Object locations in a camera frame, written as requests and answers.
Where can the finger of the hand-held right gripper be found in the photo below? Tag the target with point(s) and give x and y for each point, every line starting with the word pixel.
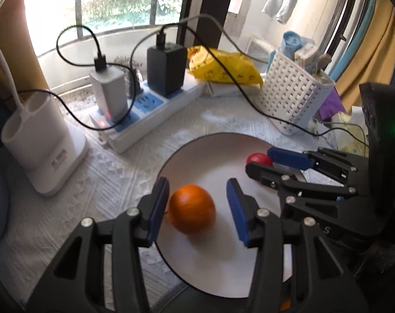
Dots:
pixel 288 158
pixel 266 173

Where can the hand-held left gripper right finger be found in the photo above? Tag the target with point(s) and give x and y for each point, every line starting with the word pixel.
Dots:
pixel 236 212

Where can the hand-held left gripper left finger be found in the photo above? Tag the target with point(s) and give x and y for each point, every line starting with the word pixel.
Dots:
pixel 158 208

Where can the red cherry tomato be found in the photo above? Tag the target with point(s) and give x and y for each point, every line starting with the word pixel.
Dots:
pixel 259 159

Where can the orange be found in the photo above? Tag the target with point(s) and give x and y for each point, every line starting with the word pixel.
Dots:
pixel 192 210
pixel 283 304

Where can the white plate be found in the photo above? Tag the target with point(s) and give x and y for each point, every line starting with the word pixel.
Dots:
pixel 197 163

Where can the white textured tablecloth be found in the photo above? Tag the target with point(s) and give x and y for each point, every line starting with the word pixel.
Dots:
pixel 135 176

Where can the white plastic basket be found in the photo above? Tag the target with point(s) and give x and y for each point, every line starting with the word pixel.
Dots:
pixel 288 97

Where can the yellow tissue pack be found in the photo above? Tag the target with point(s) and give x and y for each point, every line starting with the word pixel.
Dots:
pixel 344 124

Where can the purple cloth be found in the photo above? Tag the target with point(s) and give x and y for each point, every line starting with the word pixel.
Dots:
pixel 329 104

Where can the white power strip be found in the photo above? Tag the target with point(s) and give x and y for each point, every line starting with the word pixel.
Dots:
pixel 158 114

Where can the grey round mat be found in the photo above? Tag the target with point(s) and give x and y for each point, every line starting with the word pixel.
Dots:
pixel 178 301

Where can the brown stick item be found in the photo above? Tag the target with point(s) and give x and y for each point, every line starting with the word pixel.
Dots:
pixel 324 60

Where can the yellow plastic bag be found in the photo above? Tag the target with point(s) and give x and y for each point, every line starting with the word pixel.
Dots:
pixel 223 67

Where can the white outdoor appliance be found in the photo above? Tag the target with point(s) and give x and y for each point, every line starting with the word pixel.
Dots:
pixel 259 49

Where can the blue bag roll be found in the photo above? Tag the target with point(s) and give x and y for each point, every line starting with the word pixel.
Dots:
pixel 290 44

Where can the yellow curtain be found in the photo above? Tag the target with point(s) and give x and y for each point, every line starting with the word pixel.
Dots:
pixel 373 55
pixel 31 58

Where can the light grey charger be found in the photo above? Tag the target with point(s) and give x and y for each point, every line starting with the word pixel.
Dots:
pixel 108 88

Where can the white desk lamp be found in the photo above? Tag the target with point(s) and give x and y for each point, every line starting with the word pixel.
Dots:
pixel 44 143

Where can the black charger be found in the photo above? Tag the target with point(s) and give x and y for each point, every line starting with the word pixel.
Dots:
pixel 166 68

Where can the black balcony railing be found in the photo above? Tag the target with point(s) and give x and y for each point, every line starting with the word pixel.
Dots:
pixel 78 13

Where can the black sliding door frame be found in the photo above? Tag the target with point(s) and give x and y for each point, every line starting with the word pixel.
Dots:
pixel 347 9

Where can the black window post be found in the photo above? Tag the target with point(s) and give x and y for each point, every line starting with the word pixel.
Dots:
pixel 210 3

